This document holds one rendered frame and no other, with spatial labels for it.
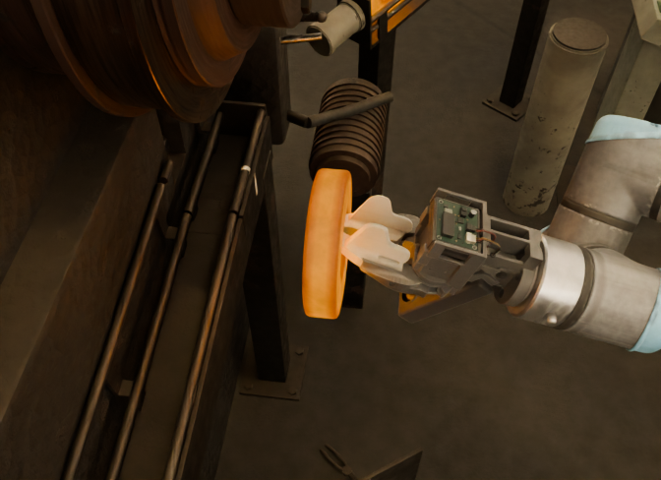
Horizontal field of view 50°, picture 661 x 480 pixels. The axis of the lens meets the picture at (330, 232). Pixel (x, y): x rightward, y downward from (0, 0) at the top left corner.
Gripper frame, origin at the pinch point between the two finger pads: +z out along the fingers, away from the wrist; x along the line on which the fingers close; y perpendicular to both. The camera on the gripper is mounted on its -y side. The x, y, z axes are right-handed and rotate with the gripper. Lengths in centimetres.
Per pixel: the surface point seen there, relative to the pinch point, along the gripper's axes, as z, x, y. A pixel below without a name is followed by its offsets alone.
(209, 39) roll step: 16.0, -4.3, 15.3
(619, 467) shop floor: -78, -15, -65
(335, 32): 2, -55, -17
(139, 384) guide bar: 14.7, 11.5, -21.0
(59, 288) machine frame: 23.1, 11.9, -3.9
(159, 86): 18.4, 2.5, 14.9
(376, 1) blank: -4, -64, -15
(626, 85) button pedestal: -63, -83, -27
